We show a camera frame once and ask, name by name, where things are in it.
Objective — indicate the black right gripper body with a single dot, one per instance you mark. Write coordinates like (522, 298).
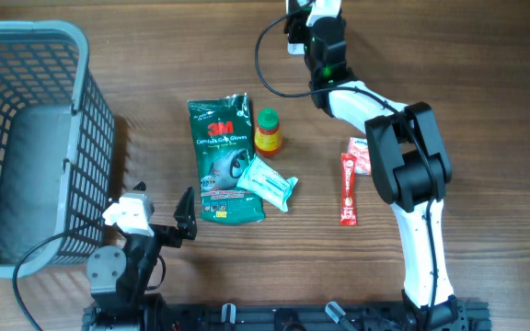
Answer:
(297, 28)

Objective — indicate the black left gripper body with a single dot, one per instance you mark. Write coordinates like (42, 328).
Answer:
(167, 235)

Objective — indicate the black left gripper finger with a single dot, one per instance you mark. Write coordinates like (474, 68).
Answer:
(184, 213)
(141, 186)

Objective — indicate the white teal wet wipes pack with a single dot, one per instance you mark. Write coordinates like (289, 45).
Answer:
(267, 183)

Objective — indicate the green 3M gloves packet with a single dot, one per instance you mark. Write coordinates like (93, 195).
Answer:
(222, 135)

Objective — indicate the red sauce bottle green cap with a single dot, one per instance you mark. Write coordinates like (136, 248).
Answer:
(268, 137)

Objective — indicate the orange Kleenex tissue pack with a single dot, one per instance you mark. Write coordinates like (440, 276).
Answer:
(358, 147)

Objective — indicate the red coffee stick sachet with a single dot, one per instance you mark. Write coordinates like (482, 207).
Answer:
(348, 215)

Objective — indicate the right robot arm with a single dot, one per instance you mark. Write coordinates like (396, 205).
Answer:
(409, 165)

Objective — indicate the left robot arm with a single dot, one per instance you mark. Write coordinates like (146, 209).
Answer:
(119, 277)

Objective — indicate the white barcode scanner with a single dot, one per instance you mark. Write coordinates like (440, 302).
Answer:
(299, 5)

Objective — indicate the grey plastic shopping basket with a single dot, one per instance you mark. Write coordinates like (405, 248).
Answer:
(56, 143)

